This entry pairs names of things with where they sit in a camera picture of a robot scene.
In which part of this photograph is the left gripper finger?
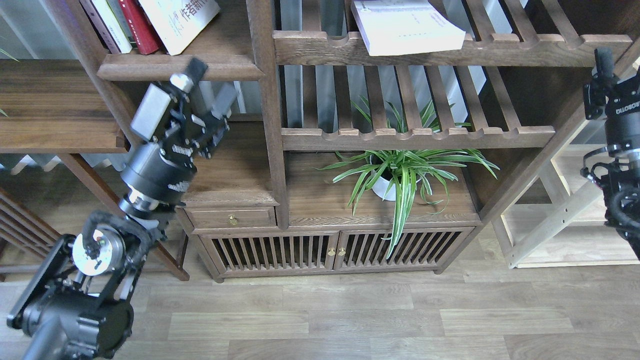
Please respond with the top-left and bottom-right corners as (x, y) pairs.
(211, 82), (238, 119)
(170, 57), (209, 95)

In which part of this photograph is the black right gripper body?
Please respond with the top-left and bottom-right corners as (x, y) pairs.
(583, 75), (640, 158)

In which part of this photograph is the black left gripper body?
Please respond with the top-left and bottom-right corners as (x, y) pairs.
(119, 82), (229, 218)

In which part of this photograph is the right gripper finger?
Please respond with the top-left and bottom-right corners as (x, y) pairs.
(594, 47), (617, 88)

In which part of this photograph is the white book Chinese title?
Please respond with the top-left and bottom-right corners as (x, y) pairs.
(139, 0), (221, 56)

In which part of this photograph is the red cover book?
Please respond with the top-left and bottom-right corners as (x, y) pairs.
(118, 0), (162, 55)

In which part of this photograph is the pale purple white book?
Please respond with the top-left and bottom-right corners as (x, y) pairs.
(350, 0), (466, 57)

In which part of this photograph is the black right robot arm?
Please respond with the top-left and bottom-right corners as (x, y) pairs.
(580, 47), (640, 257)

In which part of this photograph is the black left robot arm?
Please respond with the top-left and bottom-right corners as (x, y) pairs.
(6, 57), (236, 360)

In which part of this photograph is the white spine book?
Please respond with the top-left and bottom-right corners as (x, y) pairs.
(91, 0), (133, 54)

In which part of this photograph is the dark green black book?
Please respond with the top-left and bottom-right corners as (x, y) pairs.
(107, 0), (138, 49)

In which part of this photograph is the dark wooden bookshelf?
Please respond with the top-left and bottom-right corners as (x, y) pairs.
(44, 0), (639, 282)

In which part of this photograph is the white plant pot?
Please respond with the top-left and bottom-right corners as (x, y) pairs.
(367, 155), (397, 202)

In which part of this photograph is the green spider plant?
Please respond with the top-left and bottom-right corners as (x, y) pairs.
(316, 96), (500, 260)

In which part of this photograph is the light wooden shelf frame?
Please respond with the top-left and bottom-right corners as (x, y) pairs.
(493, 120), (638, 268)

